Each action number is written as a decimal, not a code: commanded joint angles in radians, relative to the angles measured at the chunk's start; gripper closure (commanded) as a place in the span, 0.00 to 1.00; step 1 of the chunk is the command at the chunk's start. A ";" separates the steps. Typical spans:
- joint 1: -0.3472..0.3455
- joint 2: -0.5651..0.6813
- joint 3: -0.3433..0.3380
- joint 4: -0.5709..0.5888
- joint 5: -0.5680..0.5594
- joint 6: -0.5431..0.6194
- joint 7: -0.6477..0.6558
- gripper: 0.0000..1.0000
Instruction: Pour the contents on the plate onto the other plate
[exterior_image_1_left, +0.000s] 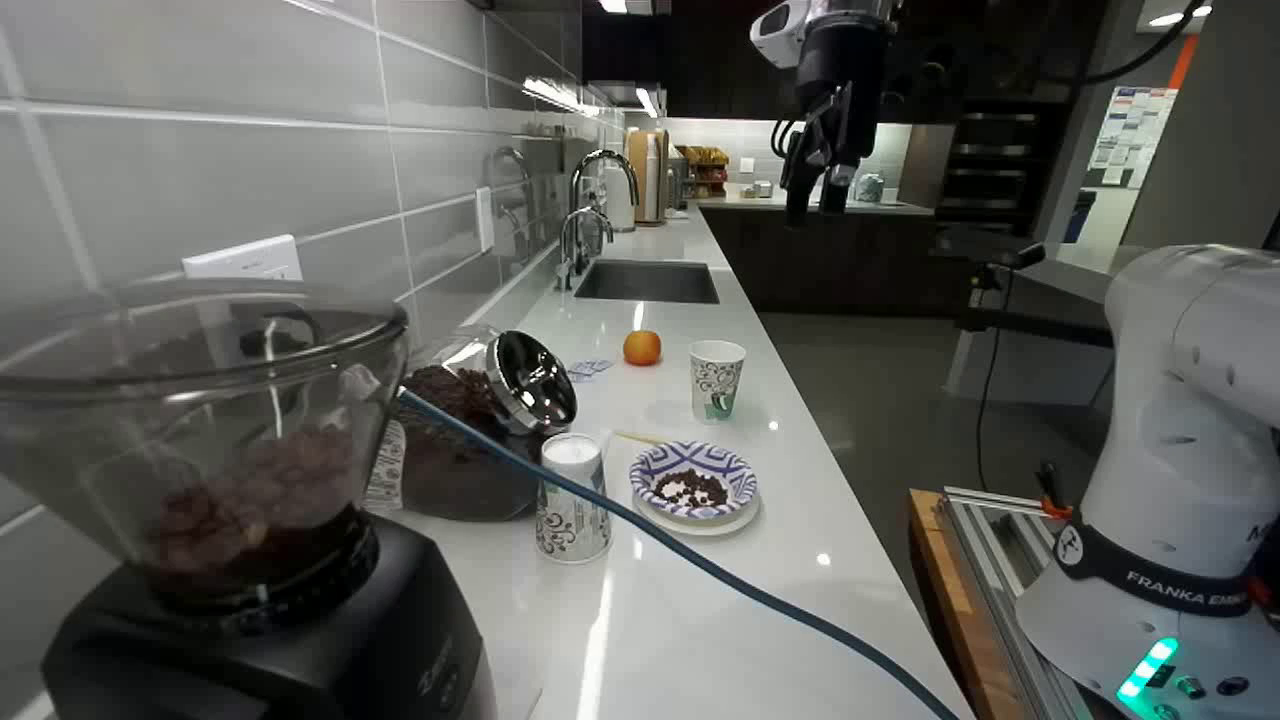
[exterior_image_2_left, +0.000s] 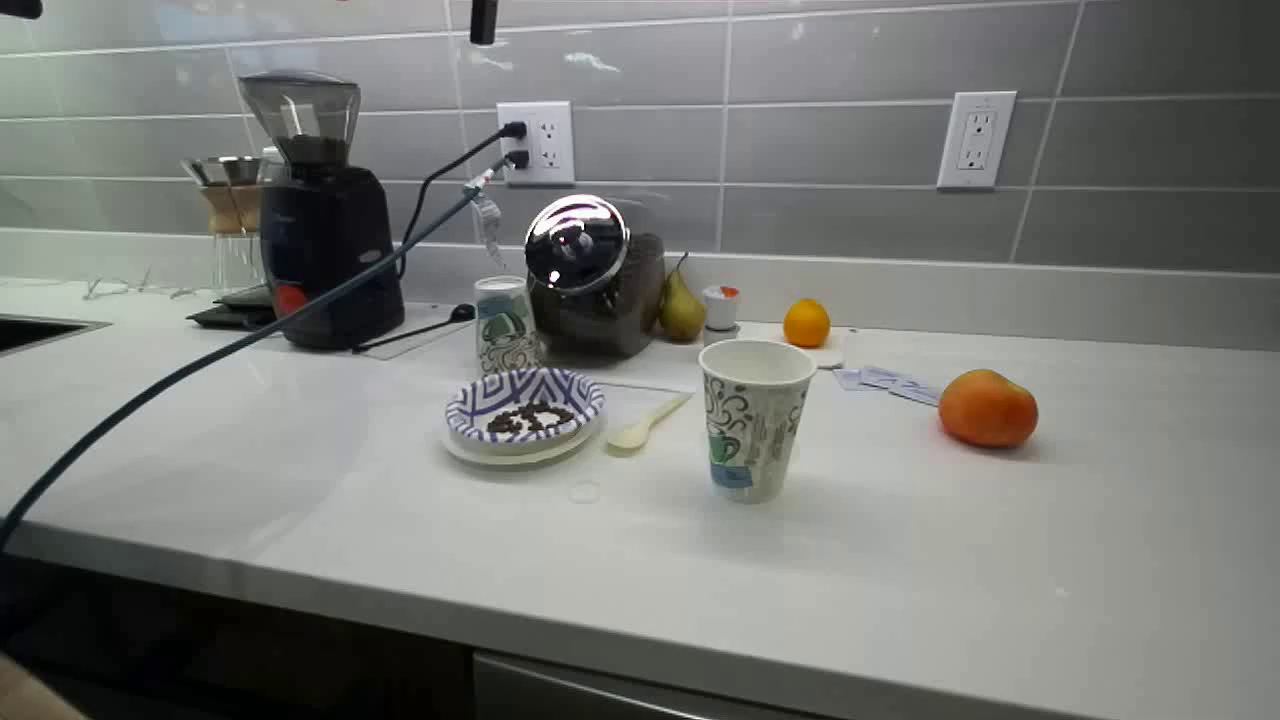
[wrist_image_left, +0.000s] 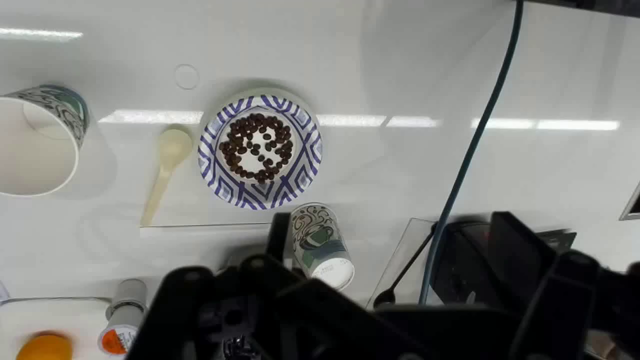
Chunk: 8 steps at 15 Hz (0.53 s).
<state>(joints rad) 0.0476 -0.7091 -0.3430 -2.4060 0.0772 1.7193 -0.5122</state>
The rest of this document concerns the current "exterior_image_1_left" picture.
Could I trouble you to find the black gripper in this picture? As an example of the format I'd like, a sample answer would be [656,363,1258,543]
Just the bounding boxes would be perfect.
[785,10,892,225]

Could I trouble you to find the blue patterned plate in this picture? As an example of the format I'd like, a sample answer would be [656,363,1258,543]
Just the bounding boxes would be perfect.
[629,441,761,525]

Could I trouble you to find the coffee beans pile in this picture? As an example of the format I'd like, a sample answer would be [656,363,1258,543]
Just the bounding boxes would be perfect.
[656,474,727,508]

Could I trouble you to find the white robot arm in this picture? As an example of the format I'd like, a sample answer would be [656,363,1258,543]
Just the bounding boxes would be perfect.
[749,0,892,221]

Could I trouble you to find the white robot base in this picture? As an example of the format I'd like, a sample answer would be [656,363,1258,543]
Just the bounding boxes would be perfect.
[1016,244,1280,720]

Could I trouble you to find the white plain plate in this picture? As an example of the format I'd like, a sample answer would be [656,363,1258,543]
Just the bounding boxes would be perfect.
[632,498,762,541]

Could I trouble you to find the kitchen sink basin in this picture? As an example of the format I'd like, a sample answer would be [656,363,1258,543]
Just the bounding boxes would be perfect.
[580,259,715,304]

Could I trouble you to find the patterned paper cup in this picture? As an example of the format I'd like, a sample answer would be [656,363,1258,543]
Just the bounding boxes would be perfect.
[691,342,749,419]

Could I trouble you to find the chrome sink faucet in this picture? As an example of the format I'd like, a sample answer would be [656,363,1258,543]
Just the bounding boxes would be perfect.
[557,150,639,291]

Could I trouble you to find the small orange fruit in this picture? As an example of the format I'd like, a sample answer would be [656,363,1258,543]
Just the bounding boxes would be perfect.
[623,328,662,367]

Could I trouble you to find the wooden spoon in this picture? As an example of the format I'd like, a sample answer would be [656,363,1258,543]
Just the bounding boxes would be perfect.
[610,428,662,449]

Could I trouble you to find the dark canister with metal lid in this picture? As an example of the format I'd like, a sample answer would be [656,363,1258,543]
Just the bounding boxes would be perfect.
[401,328,574,520]

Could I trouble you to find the small patterned white cup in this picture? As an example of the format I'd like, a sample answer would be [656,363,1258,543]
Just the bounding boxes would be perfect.
[534,435,610,561]

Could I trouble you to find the black coffee grinder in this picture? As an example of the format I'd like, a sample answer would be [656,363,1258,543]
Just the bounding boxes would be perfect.
[0,281,484,720]

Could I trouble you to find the blue cable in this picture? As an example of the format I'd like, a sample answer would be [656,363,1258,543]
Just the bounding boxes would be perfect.
[390,386,960,720]

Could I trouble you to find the white wall outlet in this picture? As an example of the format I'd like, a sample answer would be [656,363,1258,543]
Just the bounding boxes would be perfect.
[184,238,303,281]

